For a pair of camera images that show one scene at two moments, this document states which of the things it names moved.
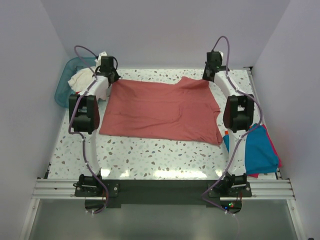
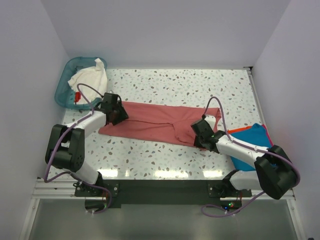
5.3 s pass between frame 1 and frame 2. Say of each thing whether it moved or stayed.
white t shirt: stayed
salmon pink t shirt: moved
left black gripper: moved
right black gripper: moved
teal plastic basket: stayed
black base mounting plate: stayed
